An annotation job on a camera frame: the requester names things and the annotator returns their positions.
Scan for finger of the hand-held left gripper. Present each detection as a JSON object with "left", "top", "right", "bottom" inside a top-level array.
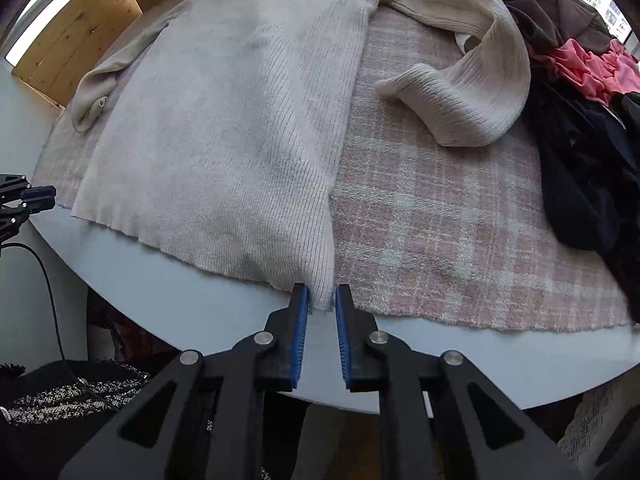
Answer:
[{"left": 0, "top": 174, "right": 57, "bottom": 241}]

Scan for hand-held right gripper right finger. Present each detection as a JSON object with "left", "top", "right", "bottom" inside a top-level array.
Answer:
[{"left": 334, "top": 283, "right": 583, "bottom": 480}]

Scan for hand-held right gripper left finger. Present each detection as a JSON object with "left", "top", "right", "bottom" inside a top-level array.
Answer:
[{"left": 57, "top": 282, "right": 311, "bottom": 480}]

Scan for cream knit sweater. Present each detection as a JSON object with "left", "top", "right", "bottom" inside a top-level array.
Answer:
[{"left": 70, "top": 0, "right": 532, "bottom": 313}]

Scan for pink plaid blanket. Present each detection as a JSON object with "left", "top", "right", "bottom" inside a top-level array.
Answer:
[{"left": 35, "top": 5, "right": 636, "bottom": 333}]

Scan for red patterned cloth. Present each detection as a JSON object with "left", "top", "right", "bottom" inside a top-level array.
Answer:
[{"left": 87, "top": 290, "right": 181, "bottom": 361}]

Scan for pine plank board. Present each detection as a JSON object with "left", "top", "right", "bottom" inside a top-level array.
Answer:
[{"left": 10, "top": 0, "right": 143, "bottom": 108}]

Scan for black tweed jacket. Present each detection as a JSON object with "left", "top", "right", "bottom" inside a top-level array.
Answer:
[{"left": 0, "top": 357, "right": 271, "bottom": 480}]

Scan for white lace cloth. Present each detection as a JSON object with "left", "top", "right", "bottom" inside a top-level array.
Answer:
[{"left": 557, "top": 385, "right": 633, "bottom": 466}]

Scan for black garment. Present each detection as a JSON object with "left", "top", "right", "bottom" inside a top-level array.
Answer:
[{"left": 525, "top": 67, "right": 640, "bottom": 326}]

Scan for pink garment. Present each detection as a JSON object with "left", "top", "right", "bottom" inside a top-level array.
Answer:
[{"left": 532, "top": 37, "right": 640, "bottom": 106}]

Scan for brown garment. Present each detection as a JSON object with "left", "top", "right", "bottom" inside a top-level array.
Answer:
[{"left": 452, "top": 0, "right": 613, "bottom": 58}]

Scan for black cable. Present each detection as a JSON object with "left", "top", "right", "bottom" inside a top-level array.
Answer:
[{"left": 0, "top": 242, "right": 68, "bottom": 363}]

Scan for white window frame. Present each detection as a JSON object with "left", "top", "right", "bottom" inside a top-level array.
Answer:
[{"left": 2, "top": 0, "right": 108, "bottom": 68}]

